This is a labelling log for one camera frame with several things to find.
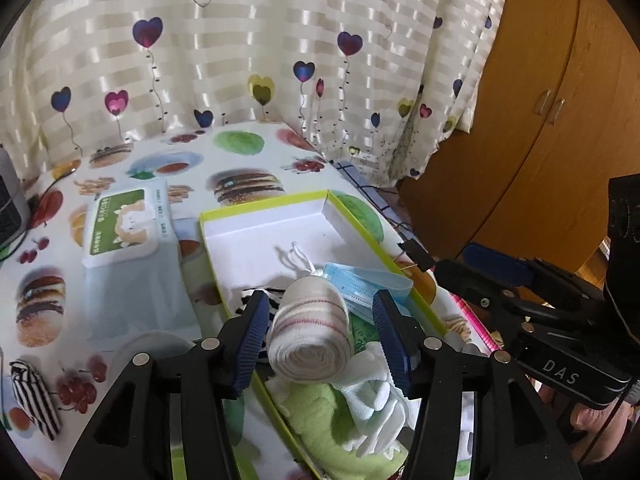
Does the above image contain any cream sock with red stripes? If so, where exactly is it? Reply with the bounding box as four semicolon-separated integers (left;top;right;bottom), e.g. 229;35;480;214
267;275;352;387

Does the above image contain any food print tablecloth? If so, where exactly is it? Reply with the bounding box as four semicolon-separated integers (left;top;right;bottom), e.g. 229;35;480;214
0;120;501;480

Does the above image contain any blue face mask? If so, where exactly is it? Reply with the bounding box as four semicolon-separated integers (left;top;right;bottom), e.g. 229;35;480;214
322;261;415;322

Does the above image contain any wooden wardrobe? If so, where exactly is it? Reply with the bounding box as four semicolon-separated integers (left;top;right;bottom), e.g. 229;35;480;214
399;0;640;307

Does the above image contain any wet wipes pack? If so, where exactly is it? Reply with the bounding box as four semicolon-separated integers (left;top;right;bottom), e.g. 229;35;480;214
79;177;202;344

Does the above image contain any striped curtain with hearts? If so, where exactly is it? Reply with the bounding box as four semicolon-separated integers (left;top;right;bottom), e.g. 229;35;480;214
0;0;512;187

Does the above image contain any white waffle towel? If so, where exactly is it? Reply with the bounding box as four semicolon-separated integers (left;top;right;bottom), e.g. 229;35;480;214
339;347;417;457

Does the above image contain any blue checked cloth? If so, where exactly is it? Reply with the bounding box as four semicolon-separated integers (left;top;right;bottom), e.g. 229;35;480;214
334;159;417;242

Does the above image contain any grey space heater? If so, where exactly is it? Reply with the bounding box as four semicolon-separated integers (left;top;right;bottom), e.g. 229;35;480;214
0;144;32;237

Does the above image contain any black white striped sock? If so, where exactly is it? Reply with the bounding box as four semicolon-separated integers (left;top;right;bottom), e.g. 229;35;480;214
239;287;287;363
9;359;64;439

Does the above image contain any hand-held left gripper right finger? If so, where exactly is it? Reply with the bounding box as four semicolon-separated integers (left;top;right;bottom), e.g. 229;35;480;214
371;289;584;480

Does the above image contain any black heater cable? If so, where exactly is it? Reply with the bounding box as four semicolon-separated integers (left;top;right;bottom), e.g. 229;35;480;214
0;172;76;261

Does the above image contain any white box with green rim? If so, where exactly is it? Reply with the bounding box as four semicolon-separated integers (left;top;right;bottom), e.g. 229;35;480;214
198;189;449;480

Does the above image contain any green fuzzy towel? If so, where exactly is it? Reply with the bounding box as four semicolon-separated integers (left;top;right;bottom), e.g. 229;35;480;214
271;381;412;480

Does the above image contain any green cloth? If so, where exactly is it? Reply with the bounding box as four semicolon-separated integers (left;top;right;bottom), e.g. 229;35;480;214
349;316;385;357

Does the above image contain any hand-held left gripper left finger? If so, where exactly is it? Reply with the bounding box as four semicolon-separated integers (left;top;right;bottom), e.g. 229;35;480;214
60;289;271;480

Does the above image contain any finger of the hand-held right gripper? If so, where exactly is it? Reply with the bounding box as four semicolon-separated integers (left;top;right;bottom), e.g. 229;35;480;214
433;258;552;327
461;243;602;307

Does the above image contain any person's right hand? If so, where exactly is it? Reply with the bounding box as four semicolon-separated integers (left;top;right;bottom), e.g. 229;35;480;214
539;384;640;467

